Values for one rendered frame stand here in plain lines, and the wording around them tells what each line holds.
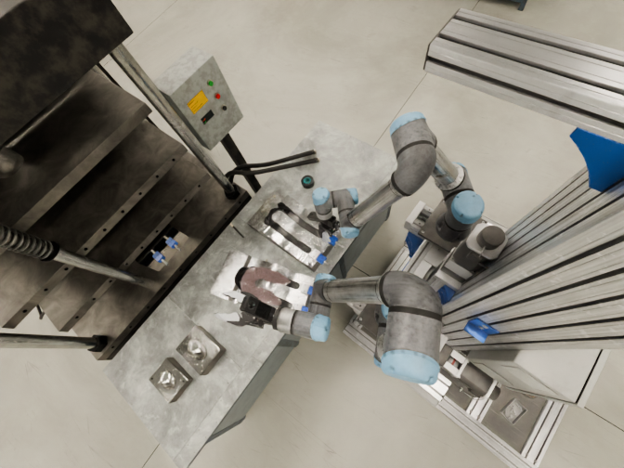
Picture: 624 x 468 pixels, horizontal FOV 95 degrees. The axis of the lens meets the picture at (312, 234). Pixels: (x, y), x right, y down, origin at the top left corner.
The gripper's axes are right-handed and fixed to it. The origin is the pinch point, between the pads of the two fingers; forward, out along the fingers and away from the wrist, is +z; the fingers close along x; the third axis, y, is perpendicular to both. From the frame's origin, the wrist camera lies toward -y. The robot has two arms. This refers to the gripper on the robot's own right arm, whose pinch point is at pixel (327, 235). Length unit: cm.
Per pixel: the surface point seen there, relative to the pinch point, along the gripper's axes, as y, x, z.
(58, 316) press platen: -84, -117, -6
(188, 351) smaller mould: -25, -88, 16
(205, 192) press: -94, -15, 5
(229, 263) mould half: -36, -42, 4
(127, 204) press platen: -74, -54, -37
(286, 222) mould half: -24.9, -5.6, -0.1
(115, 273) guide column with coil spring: -72, -83, -13
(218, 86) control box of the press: -78, 19, -53
